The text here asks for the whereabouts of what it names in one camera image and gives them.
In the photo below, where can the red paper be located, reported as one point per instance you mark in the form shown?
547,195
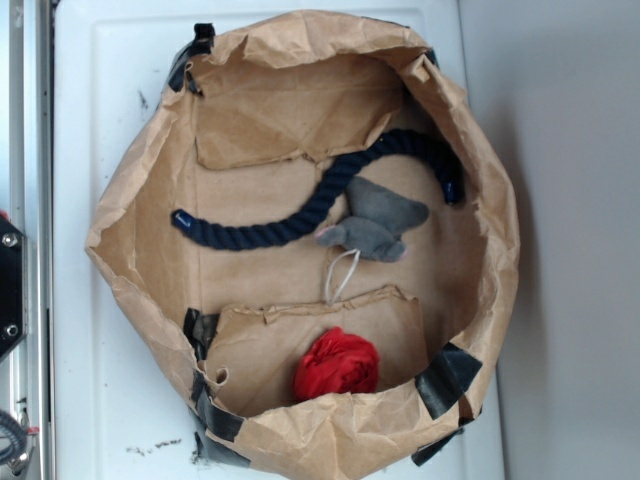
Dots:
337,362

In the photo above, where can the brown paper bag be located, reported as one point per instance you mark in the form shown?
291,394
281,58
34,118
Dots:
206,237

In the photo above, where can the grey plush mouse toy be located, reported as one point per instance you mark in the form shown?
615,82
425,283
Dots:
373,229

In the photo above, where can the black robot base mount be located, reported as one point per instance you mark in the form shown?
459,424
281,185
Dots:
13,286

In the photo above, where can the aluminium frame rail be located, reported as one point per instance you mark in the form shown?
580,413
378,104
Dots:
26,191

